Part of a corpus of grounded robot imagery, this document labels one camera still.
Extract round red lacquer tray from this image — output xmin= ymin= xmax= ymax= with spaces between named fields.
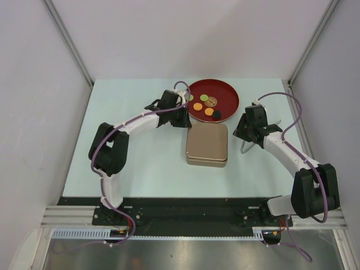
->
xmin=188 ymin=79 xmax=240 ymax=123

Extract white cable duct left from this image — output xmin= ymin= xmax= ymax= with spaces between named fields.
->
xmin=52 ymin=228 xmax=128 ymax=240

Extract metal tongs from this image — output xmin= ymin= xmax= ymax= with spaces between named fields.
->
xmin=240 ymin=119 xmax=282 ymax=155

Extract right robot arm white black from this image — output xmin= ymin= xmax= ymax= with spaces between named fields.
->
xmin=233 ymin=103 xmax=340 ymax=226

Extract white cable duct right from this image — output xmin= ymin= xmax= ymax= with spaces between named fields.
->
xmin=253 ymin=227 xmax=284 ymax=241

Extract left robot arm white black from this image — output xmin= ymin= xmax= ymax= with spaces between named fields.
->
xmin=88 ymin=89 xmax=192 ymax=225

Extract tan square tin lid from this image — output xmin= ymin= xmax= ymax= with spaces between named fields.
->
xmin=185 ymin=121 xmax=228 ymax=161

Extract tan square tin box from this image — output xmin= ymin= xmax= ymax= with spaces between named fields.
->
xmin=186 ymin=159 xmax=227 ymax=168

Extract black round cookie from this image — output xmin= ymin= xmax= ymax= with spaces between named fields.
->
xmin=213 ymin=110 xmax=222 ymax=119

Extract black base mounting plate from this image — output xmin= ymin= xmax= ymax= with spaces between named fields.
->
xmin=58 ymin=197 xmax=293 ymax=237

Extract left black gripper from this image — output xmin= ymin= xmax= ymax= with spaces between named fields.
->
xmin=168 ymin=105 xmax=192 ymax=128

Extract white cable duct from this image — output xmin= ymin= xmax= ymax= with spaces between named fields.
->
xmin=253 ymin=227 xmax=284 ymax=241
xmin=52 ymin=228 xmax=128 ymax=240

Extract orange round cookie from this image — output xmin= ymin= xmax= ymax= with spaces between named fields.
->
xmin=193 ymin=103 xmax=203 ymax=111
xmin=204 ymin=107 xmax=214 ymax=116

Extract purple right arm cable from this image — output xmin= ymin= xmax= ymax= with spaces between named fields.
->
xmin=253 ymin=92 xmax=330 ymax=262

